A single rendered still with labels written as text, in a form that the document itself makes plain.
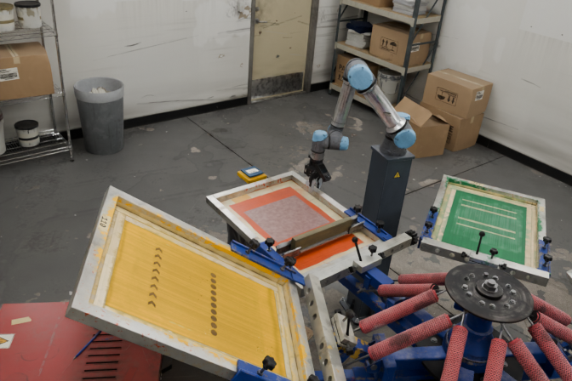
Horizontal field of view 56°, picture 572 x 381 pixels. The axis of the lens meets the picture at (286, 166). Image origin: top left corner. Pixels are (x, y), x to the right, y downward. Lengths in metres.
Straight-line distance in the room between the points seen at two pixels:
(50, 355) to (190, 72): 4.61
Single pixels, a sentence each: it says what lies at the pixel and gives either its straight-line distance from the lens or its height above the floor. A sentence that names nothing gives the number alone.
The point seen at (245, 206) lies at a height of 0.97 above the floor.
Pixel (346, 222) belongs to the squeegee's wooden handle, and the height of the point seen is 1.06.
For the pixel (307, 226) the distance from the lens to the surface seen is 2.74.
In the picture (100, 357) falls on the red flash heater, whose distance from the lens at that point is 1.93.
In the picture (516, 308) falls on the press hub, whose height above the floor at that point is 1.31.
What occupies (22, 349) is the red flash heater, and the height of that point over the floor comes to 1.10.
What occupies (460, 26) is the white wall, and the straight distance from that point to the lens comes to 6.53.
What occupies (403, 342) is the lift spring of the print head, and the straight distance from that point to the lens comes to 1.95.
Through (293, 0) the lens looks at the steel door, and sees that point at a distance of 6.84.
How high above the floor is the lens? 2.51
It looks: 28 degrees down
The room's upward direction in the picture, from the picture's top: 5 degrees clockwise
